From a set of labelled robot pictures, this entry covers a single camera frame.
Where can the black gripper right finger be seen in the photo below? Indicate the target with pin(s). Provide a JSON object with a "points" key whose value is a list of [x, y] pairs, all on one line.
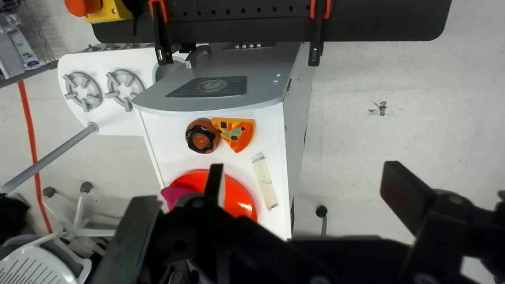
{"points": [[407, 195]]}

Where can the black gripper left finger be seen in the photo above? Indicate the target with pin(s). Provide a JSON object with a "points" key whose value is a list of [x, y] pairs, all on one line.
{"points": [[127, 238]]}

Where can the magenta plushie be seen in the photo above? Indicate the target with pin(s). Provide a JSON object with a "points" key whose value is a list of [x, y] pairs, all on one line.
{"points": [[174, 197]]}

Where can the orange plate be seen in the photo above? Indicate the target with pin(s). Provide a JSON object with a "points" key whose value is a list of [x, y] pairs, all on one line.
{"points": [[239, 195]]}

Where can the small floor debris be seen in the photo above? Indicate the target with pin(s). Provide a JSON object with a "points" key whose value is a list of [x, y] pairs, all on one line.
{"points": [[379, 108]]}

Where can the white mesh office chair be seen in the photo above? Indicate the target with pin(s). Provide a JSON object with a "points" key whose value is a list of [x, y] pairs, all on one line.
{"points": [[37, 266]]}

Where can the grey metal pole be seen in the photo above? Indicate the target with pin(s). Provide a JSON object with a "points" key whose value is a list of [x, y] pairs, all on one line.
{"points": [[52, 156]]}

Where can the black backpack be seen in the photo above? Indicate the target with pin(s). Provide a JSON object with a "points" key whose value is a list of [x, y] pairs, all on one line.
{"points": [[11, 219]]}

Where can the toy chocolate donut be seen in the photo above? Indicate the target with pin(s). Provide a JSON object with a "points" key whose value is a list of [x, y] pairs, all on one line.
{"points": [[202, 137]]}

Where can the white toy kitchen cabinet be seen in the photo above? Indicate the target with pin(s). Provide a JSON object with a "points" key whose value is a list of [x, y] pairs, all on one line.
{"points": [[221, 143]]}

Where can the pale narrow strip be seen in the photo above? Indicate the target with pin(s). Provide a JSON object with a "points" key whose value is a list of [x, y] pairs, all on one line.
{"points": [[264, 182]]}

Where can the grey toy burner grate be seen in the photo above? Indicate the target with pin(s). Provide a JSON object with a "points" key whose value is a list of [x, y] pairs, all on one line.
{"points": [[82, 91], [125, 89]]}

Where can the toy orange pizza slice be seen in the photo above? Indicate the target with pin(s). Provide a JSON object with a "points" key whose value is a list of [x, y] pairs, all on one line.
{"points": [[235, 133]]}

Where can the black orange clamp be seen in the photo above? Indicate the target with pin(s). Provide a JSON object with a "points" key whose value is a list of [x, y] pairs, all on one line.
{"points": [[317, 37], [161, 37]]}

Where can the yellow emergency stop button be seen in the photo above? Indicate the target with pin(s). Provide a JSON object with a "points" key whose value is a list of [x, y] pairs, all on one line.
{"points": [[103, 9]]}

